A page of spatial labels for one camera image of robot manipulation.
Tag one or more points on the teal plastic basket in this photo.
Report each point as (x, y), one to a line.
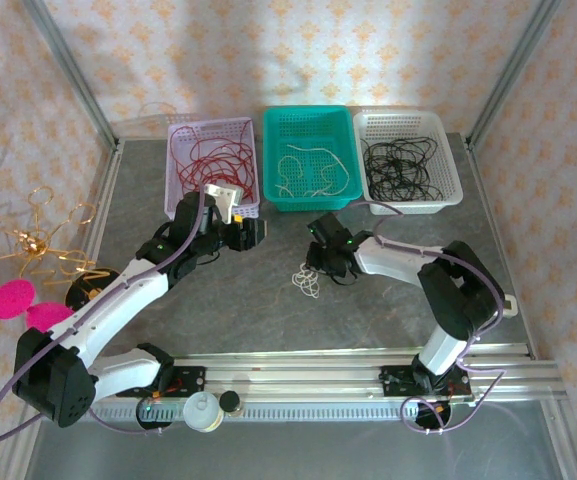
(313, 125)

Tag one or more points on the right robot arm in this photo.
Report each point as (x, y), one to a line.
(458, 290)

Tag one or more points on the lavender plastic basket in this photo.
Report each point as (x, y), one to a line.
(208, 127)

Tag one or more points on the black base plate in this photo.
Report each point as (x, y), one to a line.
(393, 380)
(190, 380)

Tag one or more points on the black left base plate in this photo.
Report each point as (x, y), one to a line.
(190, 380)

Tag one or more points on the white bottle cap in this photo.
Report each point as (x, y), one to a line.
(202, 411)

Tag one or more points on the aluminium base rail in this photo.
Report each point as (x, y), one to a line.
(293, 372)

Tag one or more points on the white plastic basket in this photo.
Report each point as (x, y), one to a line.
(408, 122)

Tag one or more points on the black round stand base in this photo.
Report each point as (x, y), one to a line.
(80, 295)

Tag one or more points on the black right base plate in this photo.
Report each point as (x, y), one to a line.
(393, 380)

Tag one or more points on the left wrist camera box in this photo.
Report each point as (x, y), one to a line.
(223, 200)

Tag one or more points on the black bottle cap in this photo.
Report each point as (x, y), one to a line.
(229, 401)

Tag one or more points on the aluminium frame post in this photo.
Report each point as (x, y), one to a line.
(513, 65)
(68, 65)

